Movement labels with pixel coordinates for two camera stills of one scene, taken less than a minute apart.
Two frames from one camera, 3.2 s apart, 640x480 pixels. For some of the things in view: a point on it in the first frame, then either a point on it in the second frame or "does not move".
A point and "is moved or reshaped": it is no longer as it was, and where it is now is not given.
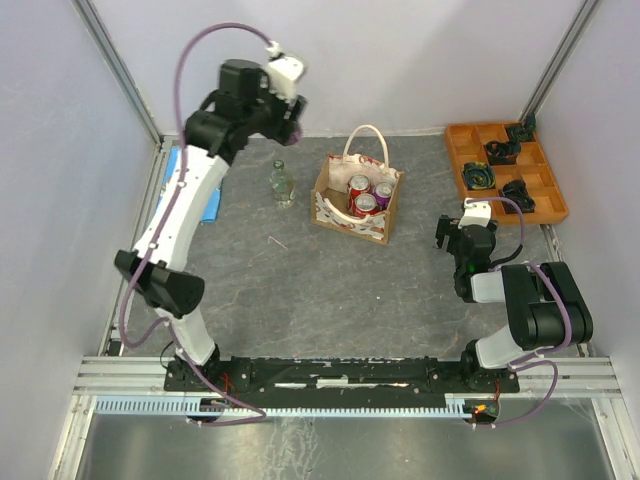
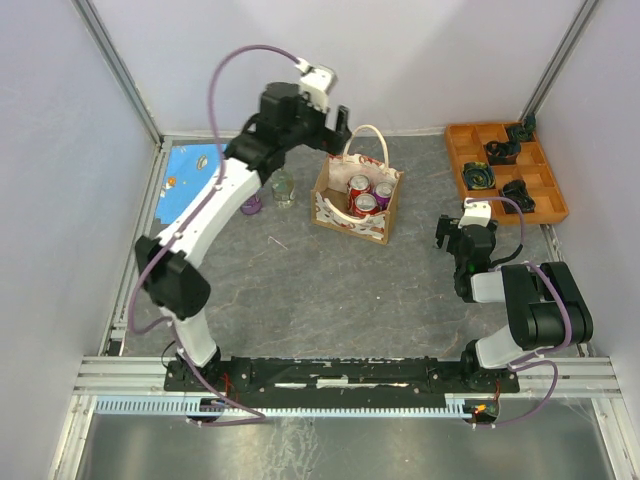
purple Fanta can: (294, 135) is moved or reshaped
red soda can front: (364, 204) does not move
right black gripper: (447, 227) does not move
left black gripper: (282, 128) → (327, 139)
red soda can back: (357, 185) does not move
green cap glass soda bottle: (282, 184) does not move
